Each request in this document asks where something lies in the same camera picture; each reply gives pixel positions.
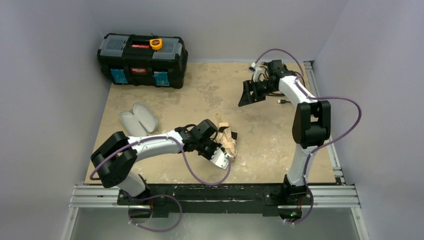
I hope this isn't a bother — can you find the beige umbrella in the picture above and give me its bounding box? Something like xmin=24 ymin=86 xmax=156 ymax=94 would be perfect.
xmin=215 ymin=113 xmax=238 ymax=161

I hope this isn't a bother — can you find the grey umbrella case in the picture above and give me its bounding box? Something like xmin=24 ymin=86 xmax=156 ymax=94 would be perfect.
xmin=119 ymin=102 xmax=159 ymax=137

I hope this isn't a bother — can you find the black plastic toolbox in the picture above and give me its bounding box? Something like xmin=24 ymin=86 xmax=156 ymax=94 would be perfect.
xmin=97 ymin=33 xmax=188 ymax=89

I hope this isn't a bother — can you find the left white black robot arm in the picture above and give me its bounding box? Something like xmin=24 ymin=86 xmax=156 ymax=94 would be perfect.
xmin=89 ymin=119 xmax=230 ymax=198

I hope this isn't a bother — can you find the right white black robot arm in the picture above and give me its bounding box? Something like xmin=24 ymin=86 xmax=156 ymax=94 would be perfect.
xmin=238 ymin=60 xmax=331 ymax=197

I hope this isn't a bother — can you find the yellow tape measure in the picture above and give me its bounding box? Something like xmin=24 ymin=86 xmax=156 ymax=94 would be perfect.
xmin=149 ymin=38 xmax=164 ymax=51

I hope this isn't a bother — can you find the black coiled usb cable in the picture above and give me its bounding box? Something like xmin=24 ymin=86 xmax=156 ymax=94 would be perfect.
xmin=258 ymin=61 xmax=307 ymax=106

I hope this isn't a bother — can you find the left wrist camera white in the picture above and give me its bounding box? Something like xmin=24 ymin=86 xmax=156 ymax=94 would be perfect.
xmin=210 ymin=147 xmax=232 ymax=170

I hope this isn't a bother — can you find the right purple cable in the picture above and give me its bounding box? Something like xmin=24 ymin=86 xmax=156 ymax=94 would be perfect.
xmin=253 ymin=48 xmax=363 ymax=226

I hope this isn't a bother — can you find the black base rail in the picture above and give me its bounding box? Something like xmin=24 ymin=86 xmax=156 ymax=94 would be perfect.
xmin=117 ymin=183 xmax=313 ymax=220

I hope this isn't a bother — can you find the aluminium frame rail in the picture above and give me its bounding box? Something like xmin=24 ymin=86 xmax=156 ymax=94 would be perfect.
xmin=66 ymin=62 xmax=365 ymax=240

